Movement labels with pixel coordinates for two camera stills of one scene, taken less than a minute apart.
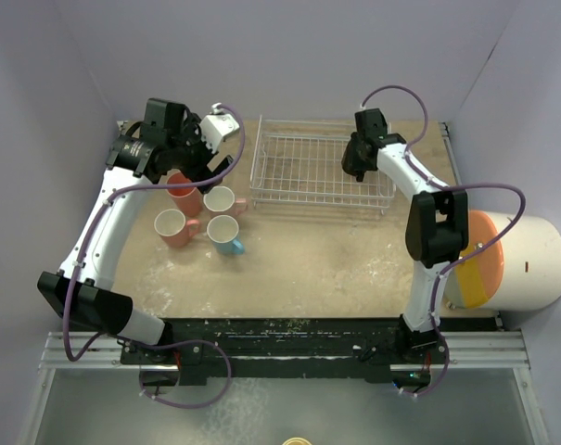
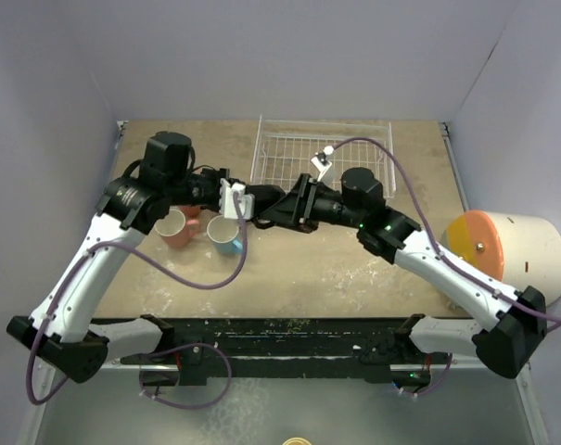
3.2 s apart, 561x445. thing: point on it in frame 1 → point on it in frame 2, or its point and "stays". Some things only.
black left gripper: [191, 132] → [215, 176]
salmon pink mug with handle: [173, 229] stays
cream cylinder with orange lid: [524, 268] stays
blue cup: [223, 231] stays
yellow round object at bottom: [297, 441] stays
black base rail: [302, 349] stays
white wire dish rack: [299, 162] stays
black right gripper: [355, 141] → [297, 209]
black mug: [360, 157] → [264, 195]
